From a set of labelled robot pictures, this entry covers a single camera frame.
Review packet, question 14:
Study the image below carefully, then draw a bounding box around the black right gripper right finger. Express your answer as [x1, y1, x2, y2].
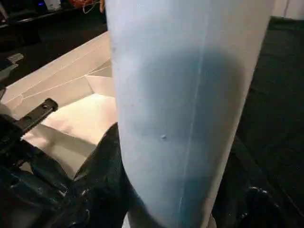
[210, 136, 292, 228]

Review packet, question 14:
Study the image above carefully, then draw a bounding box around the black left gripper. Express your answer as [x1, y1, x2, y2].
[0, 97, 59, 152]

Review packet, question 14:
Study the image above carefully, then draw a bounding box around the black work surface mat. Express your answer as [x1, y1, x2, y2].
[0, 9, 304, 228]

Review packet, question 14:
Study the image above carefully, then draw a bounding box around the white plastic table leg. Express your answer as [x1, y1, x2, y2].
[104, 0, 272, 228]

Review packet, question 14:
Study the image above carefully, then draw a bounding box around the white plastic table top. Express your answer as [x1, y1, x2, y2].
[0, 30, 121, 182]

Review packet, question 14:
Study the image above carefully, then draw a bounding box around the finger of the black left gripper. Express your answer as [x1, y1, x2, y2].
[0, 142, 76, 228]

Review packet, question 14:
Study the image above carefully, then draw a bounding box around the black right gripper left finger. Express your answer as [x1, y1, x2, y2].
[72, 123, 144, 228]

